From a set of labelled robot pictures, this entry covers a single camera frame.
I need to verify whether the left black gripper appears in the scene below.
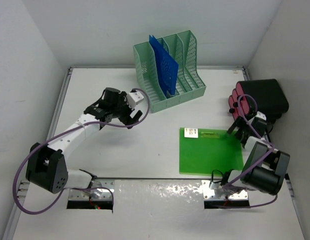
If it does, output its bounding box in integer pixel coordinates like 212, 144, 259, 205
110, 92, 141, 128

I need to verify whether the green clip file folder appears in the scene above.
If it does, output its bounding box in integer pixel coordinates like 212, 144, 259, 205
179, 127, 243, 176

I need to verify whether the black pink drawer box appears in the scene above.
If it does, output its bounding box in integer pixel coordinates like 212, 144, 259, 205
228, 79, 289, 123

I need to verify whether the blue clip file folder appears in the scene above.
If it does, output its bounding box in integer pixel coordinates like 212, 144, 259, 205
149, 35, 179, 98

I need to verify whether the green file organizer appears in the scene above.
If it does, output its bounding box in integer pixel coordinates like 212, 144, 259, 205
133, 30, 206, 113

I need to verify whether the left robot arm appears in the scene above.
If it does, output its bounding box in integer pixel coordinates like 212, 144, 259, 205
26, 87, 144, 194

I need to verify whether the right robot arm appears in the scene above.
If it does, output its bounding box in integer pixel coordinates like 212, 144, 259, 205
220, 116, 290, 196

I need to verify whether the white front board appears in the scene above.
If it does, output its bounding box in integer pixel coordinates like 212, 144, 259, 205
14, 180, 303, 240

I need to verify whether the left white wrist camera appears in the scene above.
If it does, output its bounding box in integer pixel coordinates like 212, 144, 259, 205
126, 91, 144, 110

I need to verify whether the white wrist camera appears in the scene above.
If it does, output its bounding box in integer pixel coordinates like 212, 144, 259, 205
126, 91, 144, 110
255, 111, 266, 121

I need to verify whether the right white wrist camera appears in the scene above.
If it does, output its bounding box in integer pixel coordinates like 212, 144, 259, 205
255, 111, 266, 121

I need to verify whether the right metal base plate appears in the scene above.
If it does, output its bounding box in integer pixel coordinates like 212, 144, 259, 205
201, 180, 248, 202

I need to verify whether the metal base plate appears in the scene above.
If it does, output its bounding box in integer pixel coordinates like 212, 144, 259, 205
201, 180, 248, 202
68, 178, 115, 201

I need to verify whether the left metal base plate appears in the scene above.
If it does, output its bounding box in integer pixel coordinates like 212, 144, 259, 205
68, 178, 115, 201

